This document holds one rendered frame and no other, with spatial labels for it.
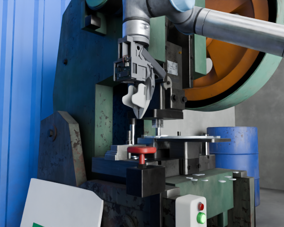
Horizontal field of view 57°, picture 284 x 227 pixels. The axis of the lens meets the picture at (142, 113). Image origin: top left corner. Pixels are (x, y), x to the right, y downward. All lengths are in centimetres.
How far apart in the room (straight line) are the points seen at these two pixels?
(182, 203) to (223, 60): 87
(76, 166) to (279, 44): 83
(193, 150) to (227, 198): 25
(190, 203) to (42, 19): 178
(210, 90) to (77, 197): 80
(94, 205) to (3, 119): 109
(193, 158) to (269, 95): 346
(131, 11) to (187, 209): 53
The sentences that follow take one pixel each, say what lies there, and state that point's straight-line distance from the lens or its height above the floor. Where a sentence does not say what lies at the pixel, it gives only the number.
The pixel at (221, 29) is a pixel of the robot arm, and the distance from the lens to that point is 77.
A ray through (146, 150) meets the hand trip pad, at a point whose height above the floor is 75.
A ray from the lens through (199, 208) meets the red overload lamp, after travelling 73.
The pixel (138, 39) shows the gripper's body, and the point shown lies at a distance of 71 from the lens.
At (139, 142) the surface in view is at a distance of 108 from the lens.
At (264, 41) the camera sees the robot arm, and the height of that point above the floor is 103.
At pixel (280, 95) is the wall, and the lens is 435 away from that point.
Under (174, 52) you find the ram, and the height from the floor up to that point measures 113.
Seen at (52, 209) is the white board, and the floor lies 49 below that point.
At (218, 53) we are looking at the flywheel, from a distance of 142.
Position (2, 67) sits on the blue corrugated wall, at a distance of 197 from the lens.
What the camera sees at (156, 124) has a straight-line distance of 109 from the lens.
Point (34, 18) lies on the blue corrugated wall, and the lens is 217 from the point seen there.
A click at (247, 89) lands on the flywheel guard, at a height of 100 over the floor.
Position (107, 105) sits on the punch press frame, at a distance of 116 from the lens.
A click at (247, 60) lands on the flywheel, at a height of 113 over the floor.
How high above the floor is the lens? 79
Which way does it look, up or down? 5 degrees up
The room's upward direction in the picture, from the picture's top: straight up
